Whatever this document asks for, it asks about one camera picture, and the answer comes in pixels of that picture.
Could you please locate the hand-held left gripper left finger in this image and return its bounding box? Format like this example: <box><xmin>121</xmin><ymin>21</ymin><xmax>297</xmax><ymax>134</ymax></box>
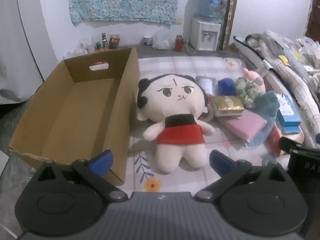
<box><xmin>31</xmin><ymin>149</ymin><xmax>128</xmax><ymax>203</ymax></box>

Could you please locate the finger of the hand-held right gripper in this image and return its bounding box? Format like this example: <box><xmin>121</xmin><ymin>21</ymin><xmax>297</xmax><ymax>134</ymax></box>
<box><xmin>279</xmin><ymin>136</ymin><xmax>320</xmax><ymax>155</ymax></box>

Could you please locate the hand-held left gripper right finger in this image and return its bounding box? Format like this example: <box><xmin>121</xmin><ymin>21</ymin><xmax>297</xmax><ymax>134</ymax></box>
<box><xmin>194</xmin><ymin>150</ymin><xmax>290</xmax><ymax>203</ymax></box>

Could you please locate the pink soft pack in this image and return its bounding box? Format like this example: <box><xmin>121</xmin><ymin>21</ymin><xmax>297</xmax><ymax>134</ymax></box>
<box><xmin>220</xmin><ymin>110</ymin><xmax>268</xmax><ymax>141</ymax></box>

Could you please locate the brown cardboard box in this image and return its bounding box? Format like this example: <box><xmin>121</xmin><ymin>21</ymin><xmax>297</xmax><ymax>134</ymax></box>
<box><xmin>7</xmin><ymin>47</ymin><xmax>140</xmax><ymax>186</ymax></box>

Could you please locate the plush doll with red skirt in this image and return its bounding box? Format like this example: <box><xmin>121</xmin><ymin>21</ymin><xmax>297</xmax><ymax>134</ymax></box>
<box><xmin>136</xmin><ymin>74</ymin><xmax>215</xmax><ymax>173</ymax></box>

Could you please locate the large pink white package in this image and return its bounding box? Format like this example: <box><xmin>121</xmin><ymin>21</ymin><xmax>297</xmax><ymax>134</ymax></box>
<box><xmin>276</xmin><ymin>129</ymin><xmax>306</xmax><ymax>164</ymax></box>

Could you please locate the teal plush toy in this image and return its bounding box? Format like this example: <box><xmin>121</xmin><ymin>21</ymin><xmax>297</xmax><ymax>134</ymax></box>
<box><xmin>246</xmin><ymin>91</ymin><xmax>280</xmax><ymax>148</ymax></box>

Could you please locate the white tape roll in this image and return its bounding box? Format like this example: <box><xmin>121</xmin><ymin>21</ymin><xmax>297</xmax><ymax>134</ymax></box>
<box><xmin>206</xmin><ymin>102</ymin><xmax>215</xmax><ymax>121</ymax></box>

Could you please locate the patterned quilt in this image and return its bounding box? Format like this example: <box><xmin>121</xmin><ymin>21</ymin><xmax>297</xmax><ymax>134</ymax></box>
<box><xmin>264</xmin><ymin>30</ymin><xmax>320</xmax><ymax>150</ymax></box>

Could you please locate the gold foil packet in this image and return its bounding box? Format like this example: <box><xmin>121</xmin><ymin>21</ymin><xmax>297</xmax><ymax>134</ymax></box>
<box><xmin>212</xmin><ymin>95</ymin><xmax>245</xmax><ymax>117</ymax></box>

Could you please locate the green white fluffy ball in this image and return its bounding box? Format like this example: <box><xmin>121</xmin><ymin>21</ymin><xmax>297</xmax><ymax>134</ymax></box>
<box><xmin>235</xmin><ymin>77</ymin><xmax>261</xmax><ymax>105</ymax></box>

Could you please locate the pink plush toy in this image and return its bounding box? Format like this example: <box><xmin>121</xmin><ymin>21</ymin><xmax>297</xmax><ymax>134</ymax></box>
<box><xmin>242</xmin><ymin>67</ymin><xmax>266</xmax><ymax>93</ymax></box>

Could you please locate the grey storage bag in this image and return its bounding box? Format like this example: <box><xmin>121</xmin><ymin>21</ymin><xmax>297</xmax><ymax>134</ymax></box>
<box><xmin>233</xmin><ymin>34</ymin><xmax>277</xmax><ymax>80</ymax></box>

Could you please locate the pink white plastic bag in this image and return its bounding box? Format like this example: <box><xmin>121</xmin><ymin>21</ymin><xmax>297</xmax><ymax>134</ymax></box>
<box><xmin>77</xmin><ymin>37</ymin><xmax>93</xmax><ymax>54</ymax></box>

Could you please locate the red flask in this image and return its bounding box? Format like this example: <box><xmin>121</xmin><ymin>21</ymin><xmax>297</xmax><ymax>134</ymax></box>
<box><xmin>174</xmin><ymin>35</ymin><xmax>184</xmax><ymax>52</ymax></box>

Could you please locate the brown wooden door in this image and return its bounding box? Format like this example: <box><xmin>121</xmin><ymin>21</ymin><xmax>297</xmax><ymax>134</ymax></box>
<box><xmin>305</xmin><ymin>0</ymin><xmax>320</xmax><ymax>43</ymax></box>

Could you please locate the white water dispenser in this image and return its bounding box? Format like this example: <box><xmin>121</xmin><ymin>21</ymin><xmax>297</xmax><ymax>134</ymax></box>
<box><xmin>191</xmin><ymin>16</ymin><xmax>222</xmax><ymax>51</ymax></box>

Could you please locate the tall patterned gift box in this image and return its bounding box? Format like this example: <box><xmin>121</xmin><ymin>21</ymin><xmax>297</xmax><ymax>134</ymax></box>
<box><xmin>219</xmin><ymin>0</ymin><xmax>238</xmax><ymax>51</ymax></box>

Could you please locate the blue water jug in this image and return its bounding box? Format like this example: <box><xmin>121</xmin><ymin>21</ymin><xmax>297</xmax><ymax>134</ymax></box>
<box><xmin>196</xmin><ymin>0</ymin><xmax>226</xmax><ymax>22</ymax></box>

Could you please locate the white cable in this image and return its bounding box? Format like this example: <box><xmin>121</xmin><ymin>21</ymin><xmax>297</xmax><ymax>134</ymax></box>
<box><xmin>184</xmin><ymin>39</ymin><xmax>197</xmax><ymax>54</ymax></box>

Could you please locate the floral blue wall cloth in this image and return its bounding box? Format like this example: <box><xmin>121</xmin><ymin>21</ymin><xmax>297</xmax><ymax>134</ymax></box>
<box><xmin>67</xmin><ymin>0</ymin><xmax>192</xmax><ymax>26</ymax></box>

